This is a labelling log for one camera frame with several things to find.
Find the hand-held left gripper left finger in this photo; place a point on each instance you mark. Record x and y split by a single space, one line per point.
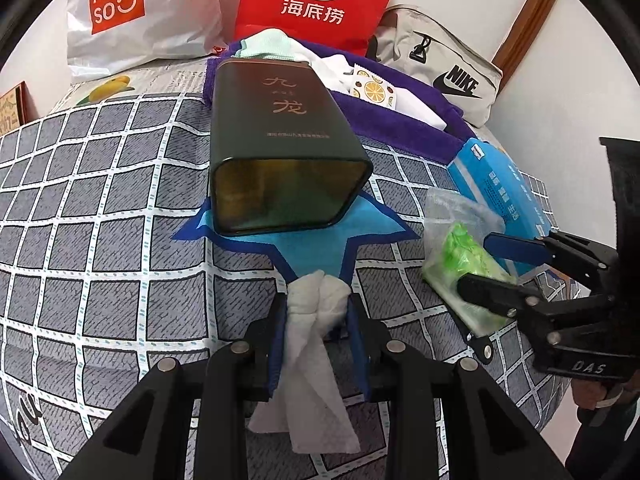
276 360

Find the purple towel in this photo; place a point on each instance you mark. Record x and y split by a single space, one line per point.
390 125

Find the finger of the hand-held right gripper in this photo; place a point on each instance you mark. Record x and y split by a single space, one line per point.
515 249
490 295

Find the blue tissue pack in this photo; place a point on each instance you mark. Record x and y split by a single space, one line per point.
500 185

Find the red paper bag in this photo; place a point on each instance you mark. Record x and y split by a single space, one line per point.
320 35

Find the white paper tissue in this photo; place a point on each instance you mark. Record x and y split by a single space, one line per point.
310 390

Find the wooden framed sign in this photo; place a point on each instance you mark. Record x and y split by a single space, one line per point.
11 110

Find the lemon print packet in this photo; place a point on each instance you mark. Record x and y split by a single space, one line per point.
370 87

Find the wooden door frame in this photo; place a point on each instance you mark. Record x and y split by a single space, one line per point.
530 25

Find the mint green cloth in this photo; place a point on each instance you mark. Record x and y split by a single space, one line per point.
265 45

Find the white plastic shopping bag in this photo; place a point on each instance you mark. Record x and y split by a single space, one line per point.
165 15

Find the beige waist bag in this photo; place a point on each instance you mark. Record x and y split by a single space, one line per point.
450 50

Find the grey grid blanket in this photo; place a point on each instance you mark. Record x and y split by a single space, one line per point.
100 260

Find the clear bag of green pieces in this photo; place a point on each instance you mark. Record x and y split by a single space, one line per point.
460 255

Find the blue star-shaped cloth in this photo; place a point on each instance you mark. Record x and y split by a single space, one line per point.
320 250

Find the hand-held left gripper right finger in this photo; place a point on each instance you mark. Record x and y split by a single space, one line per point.
358 355

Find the dark green tin box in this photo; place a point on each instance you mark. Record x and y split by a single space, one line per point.
280 125

